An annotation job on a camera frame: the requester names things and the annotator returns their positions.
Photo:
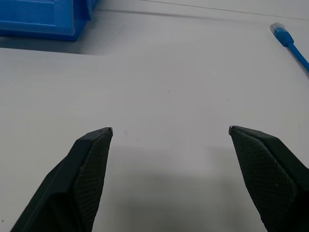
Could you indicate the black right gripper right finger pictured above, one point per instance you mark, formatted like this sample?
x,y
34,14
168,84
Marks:
x,y
270,178

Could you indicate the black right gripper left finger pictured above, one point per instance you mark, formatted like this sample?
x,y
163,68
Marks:
x,y
72,183

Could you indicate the blue plastic storage bin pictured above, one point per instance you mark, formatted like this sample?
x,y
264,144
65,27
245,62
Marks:
x,y
46,18

